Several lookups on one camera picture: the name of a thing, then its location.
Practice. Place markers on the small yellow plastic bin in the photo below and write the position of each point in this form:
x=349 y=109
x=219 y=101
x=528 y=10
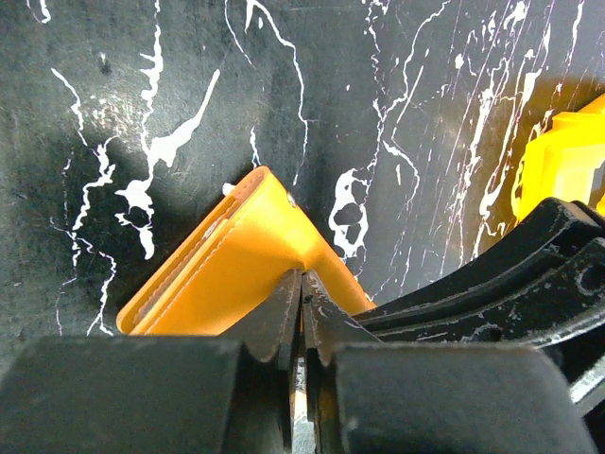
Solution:
x=561 y=163

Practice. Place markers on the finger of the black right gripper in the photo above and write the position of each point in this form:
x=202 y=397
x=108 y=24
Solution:
x=552 y=232

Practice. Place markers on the orange leather card holder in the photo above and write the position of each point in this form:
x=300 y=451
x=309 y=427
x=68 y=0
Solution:
x=233 y=260

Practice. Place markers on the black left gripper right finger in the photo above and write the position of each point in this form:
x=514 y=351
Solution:
x=367 y=396

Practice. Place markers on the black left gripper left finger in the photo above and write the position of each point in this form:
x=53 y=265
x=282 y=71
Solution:
x=232 y=393

